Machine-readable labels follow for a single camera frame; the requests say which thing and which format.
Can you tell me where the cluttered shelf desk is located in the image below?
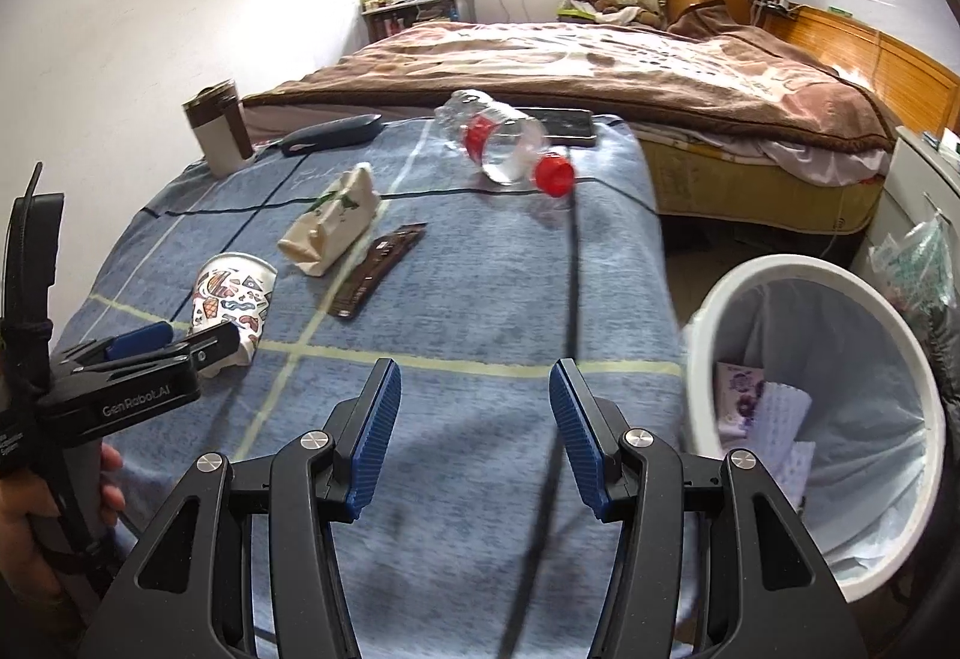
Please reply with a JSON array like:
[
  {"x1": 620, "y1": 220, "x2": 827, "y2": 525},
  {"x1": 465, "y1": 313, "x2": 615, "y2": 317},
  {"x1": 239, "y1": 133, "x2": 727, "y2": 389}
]
[{"x1": 361, "y1": 0, "x2": 477, "y2": 42}]

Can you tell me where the green plastic bag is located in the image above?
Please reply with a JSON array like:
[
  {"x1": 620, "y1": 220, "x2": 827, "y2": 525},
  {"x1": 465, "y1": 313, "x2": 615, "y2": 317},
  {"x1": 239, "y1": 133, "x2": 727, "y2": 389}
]
[{"x1": 867, "y1": 214, "x2": 957, "y2": 331}]

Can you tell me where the wooden headboard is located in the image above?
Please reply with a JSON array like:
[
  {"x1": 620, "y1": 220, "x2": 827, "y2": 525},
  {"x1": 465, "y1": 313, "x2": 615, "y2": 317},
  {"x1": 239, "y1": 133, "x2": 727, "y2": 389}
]
[{"x1": 760, "y1": 6, "x2": 958, "y2": 136}]

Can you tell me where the white nightstand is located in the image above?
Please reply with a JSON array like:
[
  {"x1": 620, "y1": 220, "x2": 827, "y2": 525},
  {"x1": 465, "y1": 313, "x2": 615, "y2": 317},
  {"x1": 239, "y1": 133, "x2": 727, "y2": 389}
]
[{"x1": 853, "y1": 127, "x2": 958, "y2": 279}]

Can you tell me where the patterned paper cup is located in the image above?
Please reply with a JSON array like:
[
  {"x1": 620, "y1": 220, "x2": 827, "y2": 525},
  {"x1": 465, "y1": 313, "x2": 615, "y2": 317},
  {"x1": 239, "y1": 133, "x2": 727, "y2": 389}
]
[{"x1": 190, "y1": 251, "x2": 277, "y2": 378}]

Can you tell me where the bed with brown blanket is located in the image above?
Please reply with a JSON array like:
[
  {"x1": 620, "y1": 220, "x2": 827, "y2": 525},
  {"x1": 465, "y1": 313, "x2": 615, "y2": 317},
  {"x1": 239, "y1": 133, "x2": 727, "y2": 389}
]
[{"x1": 244, "y1": 1, "x2": 898, "y2": 235}]

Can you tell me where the black smartphone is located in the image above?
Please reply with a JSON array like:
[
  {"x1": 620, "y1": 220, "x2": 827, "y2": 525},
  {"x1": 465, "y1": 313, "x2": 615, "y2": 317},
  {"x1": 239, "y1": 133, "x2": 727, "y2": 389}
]
[{"x1": 521, "y1": 107, "x2": 597, "y2": 148}]

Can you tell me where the white foam fruit net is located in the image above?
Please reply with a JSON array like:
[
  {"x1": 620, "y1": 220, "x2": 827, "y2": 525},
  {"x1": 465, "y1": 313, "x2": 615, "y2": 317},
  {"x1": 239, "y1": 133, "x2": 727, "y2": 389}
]
[{"x1": 747, "y1": 381, "x2": 815, "y2": 508}]

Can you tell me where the person's left hand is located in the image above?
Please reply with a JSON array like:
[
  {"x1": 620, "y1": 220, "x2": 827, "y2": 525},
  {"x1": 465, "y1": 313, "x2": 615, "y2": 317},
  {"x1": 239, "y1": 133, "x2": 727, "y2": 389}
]
[{"x1": 0, "y1": 443, "x2": 125, "y2": 606}]

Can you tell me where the blue grid tablecloth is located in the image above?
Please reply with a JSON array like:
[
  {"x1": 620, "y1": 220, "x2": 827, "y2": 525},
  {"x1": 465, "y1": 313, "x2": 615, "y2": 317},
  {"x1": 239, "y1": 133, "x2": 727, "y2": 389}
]
[{"x1": 60, "y1": 115, "x2": 683, "y2": 657}]

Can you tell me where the purple milk carton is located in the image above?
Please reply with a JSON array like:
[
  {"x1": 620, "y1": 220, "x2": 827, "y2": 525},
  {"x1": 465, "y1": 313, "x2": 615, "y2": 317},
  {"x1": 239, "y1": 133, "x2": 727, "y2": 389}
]
[{"x1": 715, "y1": 362, "x2": 765, "y2": 440}]

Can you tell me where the clear plastic cola bottle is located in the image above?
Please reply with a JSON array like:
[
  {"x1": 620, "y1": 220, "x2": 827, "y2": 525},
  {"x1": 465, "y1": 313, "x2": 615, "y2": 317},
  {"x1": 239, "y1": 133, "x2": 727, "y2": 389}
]
[{"x1": 433, "y1": 89, "x2": 576, "y2": 198}]

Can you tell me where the beige paper bag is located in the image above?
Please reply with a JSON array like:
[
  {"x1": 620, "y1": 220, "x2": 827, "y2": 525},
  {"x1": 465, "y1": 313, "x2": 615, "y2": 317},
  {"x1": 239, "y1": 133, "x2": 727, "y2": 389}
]
[{"x1": 278, "y1": 162, "x2": 381, "y2": 278}]

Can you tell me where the brown white thermos mug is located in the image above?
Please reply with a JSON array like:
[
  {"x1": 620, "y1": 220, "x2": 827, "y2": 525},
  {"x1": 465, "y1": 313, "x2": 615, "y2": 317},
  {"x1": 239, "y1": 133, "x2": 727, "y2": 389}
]
[{"x1": 182, "y1": 79, "x2": 254, "y2": 178}]

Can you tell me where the dark blue glasses case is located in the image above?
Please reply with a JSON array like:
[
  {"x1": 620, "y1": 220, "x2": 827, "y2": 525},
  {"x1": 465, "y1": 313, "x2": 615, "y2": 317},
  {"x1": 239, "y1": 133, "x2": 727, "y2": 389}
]
[{"x1": 277, "y1": 113, "x2": 382, "y2": 157}]

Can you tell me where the white trash bin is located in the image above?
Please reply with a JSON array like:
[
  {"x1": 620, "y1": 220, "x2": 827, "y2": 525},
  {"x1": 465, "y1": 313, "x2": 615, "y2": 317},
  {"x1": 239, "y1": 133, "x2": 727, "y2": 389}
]
[{"x1": 685, "y1": 255, "x2": 946, "y2": 602}]

